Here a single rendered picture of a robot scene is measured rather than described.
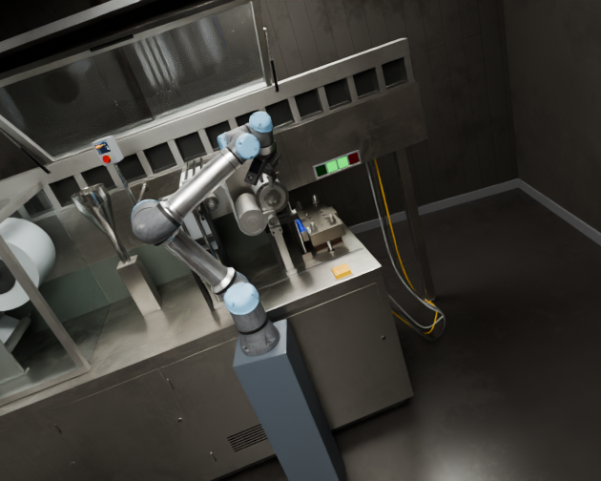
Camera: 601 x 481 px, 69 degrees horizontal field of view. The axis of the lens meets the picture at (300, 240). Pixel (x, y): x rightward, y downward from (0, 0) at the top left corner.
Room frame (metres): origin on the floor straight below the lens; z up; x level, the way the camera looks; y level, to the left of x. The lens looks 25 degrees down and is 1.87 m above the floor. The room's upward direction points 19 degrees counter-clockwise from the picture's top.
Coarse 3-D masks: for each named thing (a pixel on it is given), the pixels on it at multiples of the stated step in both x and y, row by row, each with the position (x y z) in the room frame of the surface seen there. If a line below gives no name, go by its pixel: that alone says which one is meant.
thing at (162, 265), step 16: (224, 224) 2.13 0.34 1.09; (224, 240) 2.13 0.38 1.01; (240, 240) 2.14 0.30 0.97; (256, 240) 2.14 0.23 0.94; (144, 256) 2.10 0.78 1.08; (160, 256) 2.11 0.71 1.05; (96, 272) 2.08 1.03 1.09; (112, 272) 2.09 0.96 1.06; (160, 272) 2.10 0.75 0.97; (176, 272) 2.11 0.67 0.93; (112, 288) 2.08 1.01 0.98
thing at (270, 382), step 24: (288, 336) 1.35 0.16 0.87; (240, 360) 1.27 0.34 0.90; (264, 360) 1.23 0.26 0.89; (288, 360) 1.22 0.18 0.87; (264, 384) 1.24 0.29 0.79; (288, 384) 1.23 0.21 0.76; (312, 384) 1.42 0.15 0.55; (264, 408) 1.24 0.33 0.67; (288, 408) 1.23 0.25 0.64; (312, 408) 1.27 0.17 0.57; (288, 432) 1.24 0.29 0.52; (312, 432) 1.23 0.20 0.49; (288, 456) 1.24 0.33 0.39; (312, 456) 1.23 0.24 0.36; (336, 456) 1.33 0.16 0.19; (312, 480) 1.24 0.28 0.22; (336, 480) 1.22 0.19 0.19
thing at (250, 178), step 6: (252, 162) 1.60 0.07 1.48; (258, 162) 1.59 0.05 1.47; (264, 162) 1.59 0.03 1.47; (252, 168) 1.59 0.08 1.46; (258, 168) 1.58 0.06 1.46; (252, 174) 1.58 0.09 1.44; (258, 174) 1.57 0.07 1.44; (246, 180) 1.58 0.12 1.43; (252, 180) 1.57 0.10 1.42; (258, 180) 1.58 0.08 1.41
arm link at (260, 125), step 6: (258, 114) 1.52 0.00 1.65; (264, 114) 1.52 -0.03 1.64; (252, 120) 1.50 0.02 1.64; (258, 120) 1.50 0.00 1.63; (264, 120) 1.49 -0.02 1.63; (270, 120) 1.50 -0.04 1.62; (252, 126) 1.49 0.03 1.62; (258, 126) 1.48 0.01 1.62; (264, 126) 1.48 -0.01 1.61; (270, 126) 1.50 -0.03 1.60; (252, 132) 1.49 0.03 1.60; (258, 132) 1.49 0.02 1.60; (264, 132) 1.49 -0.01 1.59; (270, 132) 1.51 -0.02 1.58; (258, 138) 1.50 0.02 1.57; (264, 138) 1.51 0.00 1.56; (270, 138) 1.53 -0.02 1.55; (264, 144) 1.53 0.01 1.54; (270, 144) 1.54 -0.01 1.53
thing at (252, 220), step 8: (240, 200) 1.98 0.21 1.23; (248, 200) 1.94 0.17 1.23; (240, 208) 1.89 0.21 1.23; (248, 208) 1.83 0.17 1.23; (256, 208) 1.83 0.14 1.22; (240, 216) 1.81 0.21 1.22; (248, 216) 1.82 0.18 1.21; (256, 216) 1.82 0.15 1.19; (264, 216) 1.82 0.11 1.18; (240, 224) 1.81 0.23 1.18; (248, 224) 1.81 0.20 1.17; (256, 224) 1.82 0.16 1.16; (264, 224) 1.82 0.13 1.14; (248, 232) 1.81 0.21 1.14; (256, 232) 1.81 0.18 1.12
